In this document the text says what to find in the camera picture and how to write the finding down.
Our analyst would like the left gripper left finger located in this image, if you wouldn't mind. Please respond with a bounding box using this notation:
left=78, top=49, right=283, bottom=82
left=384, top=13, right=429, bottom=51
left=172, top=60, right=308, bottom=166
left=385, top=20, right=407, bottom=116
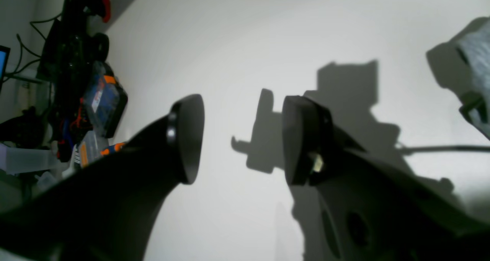
left=0, top=94, right=205, bottom=261

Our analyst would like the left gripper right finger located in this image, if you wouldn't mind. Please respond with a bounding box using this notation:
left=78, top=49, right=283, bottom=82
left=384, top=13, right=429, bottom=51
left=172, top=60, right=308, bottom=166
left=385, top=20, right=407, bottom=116
left=282, top=96, right=489, bottom=261

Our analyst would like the grey T-shirt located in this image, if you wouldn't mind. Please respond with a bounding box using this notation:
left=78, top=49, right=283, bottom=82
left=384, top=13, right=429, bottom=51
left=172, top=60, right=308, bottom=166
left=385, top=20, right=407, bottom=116
left=456, top=21, right=490, bottom=139

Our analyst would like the clear box of parts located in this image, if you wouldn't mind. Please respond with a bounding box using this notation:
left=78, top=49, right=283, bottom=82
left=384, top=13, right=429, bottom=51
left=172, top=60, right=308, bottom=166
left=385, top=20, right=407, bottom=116
left=83, top=60, right=128, bottom=139

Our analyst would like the blue monitor screen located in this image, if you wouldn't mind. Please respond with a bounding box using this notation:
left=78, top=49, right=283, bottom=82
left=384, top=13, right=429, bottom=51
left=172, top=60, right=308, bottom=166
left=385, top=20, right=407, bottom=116
left=0, top=45, right=11, bottom=90

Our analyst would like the black grey cable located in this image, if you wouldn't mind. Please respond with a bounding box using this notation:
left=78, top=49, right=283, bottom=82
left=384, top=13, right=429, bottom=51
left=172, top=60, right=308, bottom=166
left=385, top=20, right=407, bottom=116
left=398, top=144, right=490, bottom=155

